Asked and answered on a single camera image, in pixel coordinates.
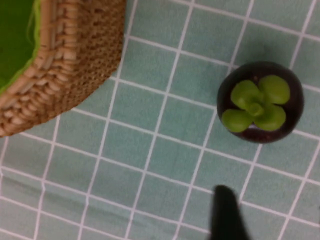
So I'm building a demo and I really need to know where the dark purple toy mangosteen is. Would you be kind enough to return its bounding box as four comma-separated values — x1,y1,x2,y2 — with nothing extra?
216,60,305,145

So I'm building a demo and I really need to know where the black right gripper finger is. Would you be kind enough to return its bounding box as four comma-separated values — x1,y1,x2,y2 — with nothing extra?
208,184,253,240

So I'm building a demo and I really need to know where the woven rattan basket body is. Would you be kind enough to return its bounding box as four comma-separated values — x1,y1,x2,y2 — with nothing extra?
0,0,127,138

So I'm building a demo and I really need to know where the bright green fabric liner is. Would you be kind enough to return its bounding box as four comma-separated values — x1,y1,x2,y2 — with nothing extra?
0,0,42,92

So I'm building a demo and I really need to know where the green tile-pattern tablecloth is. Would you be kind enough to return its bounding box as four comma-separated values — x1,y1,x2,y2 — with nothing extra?
0,0,320,240

